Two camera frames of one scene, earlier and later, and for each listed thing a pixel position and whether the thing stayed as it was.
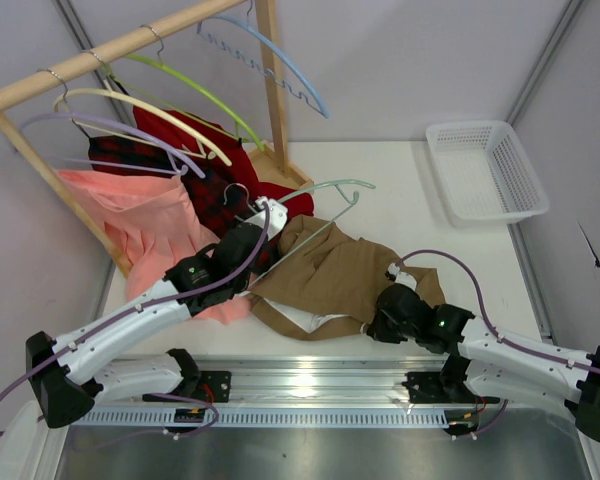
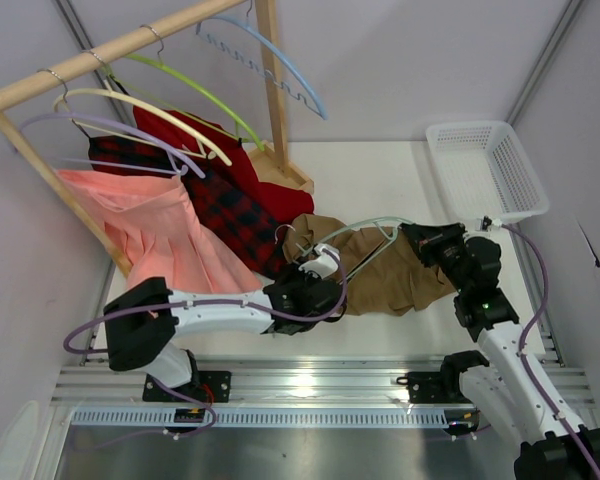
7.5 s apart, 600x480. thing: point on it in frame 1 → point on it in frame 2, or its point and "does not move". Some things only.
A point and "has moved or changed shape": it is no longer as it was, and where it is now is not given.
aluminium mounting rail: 319,380 does not move
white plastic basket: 488,179 does not move
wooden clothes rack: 271,158 does not move
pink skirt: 150,222 does not move
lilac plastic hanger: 179,166 does not move
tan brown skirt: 324,285 has moved or changed shape
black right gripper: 387,298 → 427,240
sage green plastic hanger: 338,186 → 376,221
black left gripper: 250,235 → 325,288
